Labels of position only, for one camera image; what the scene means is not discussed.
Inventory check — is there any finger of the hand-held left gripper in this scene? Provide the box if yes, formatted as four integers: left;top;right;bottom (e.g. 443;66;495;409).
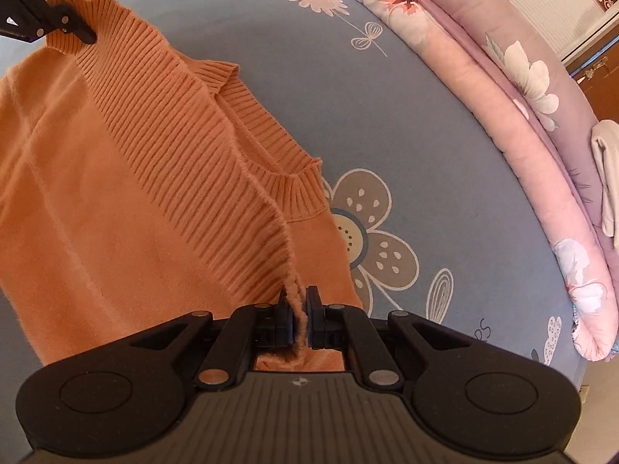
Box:
0;0;96;45

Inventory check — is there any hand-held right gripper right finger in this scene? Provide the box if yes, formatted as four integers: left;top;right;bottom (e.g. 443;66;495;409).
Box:
306;285;473;391

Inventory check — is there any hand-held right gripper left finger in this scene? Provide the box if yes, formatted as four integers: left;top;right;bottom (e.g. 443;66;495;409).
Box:
128;289;297;388

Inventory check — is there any white folded garment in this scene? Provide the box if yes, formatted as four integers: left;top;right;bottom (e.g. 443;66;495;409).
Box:
591;120;619;248

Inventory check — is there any wooden cabinet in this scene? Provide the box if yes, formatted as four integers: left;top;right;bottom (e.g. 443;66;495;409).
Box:
563;7;619;123

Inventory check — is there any pink and lilac floral quilt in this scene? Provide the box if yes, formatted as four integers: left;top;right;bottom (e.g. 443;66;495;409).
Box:
296;0;619;363

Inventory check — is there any orange knit sweater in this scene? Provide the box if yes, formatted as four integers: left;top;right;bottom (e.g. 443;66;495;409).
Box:
0;0;367;374

